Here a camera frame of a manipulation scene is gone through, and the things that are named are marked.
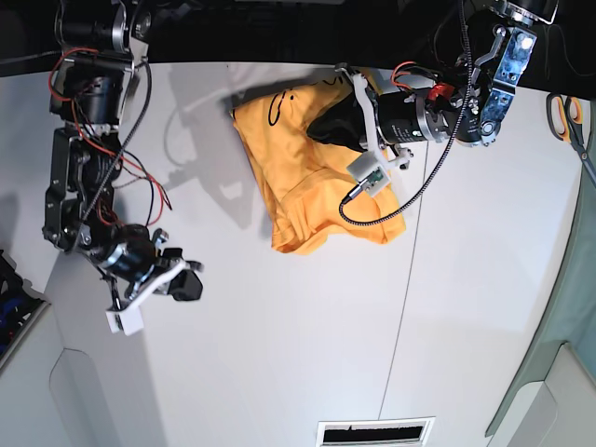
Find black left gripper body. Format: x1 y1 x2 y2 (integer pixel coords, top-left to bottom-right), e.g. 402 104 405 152
375 90 461 144

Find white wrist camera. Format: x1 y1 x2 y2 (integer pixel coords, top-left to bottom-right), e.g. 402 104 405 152
335 62 413 198
104 227 205 336

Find blue black clutter bin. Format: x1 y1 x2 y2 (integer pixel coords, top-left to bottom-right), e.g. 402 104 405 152
1 249 47 359

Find black cable on right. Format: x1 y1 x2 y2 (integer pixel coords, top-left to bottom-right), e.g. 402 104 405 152
549 18 596 80

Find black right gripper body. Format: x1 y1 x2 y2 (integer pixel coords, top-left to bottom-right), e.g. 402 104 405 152
97 224 163 298

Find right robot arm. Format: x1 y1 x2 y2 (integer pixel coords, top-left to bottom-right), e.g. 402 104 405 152
42 1 203 310

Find white slotted vent plate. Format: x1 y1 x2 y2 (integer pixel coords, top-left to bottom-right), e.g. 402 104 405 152
316 416 436 446

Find orange handled scissors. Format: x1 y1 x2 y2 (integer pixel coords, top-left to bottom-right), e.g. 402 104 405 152
546 93 595 185

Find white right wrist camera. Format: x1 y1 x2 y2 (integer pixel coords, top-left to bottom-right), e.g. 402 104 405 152
104 227 205 336

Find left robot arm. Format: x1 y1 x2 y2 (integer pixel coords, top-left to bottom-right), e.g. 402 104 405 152
306 1 559 152

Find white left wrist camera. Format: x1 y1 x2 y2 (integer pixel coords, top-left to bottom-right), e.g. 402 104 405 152
335 62 413 198

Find orange yellow t-shirt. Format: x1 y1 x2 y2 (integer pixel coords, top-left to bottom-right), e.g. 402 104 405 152
231 76 406 255

